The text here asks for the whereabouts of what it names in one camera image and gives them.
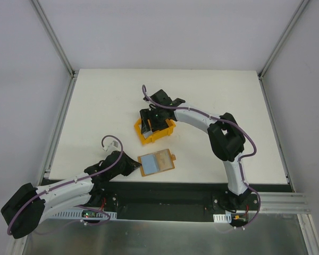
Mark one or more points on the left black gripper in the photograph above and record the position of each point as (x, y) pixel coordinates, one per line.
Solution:
(126, 165)

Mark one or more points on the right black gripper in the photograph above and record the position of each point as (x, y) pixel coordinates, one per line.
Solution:
(152, 121)

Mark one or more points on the yellow plastic bin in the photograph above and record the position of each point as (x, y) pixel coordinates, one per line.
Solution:
(156, 135)

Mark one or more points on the orange leather card holder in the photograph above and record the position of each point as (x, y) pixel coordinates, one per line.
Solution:
(149, 164)

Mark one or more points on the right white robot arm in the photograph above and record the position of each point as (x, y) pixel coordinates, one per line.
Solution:
(226, 139)

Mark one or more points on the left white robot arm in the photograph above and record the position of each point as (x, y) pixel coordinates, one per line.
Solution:
(30, 205)

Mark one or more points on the grey credit card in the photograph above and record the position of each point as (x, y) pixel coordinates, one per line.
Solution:
(147, 134)

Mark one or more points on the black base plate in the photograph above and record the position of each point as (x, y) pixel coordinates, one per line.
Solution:
(180, 202)

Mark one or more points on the left white cable duct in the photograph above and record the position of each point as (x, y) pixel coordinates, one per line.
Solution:
(84, 214)

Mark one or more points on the white cable duct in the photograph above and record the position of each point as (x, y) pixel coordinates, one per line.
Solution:
(84, 214)
(222, 218)

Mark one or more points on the right white cable duct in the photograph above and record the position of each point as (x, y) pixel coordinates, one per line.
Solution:
(222, 218)

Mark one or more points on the right aluminium rail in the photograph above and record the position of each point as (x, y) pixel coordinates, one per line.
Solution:
(284, 203)

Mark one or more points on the left aluminium frame post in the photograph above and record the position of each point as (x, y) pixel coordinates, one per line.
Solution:
(45, 22)

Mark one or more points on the aluminium frame post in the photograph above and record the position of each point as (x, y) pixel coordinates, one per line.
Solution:
(301, 8)
(45, 22)

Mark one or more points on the right aluminium frame post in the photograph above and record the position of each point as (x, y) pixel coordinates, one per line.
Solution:
(301, 8)

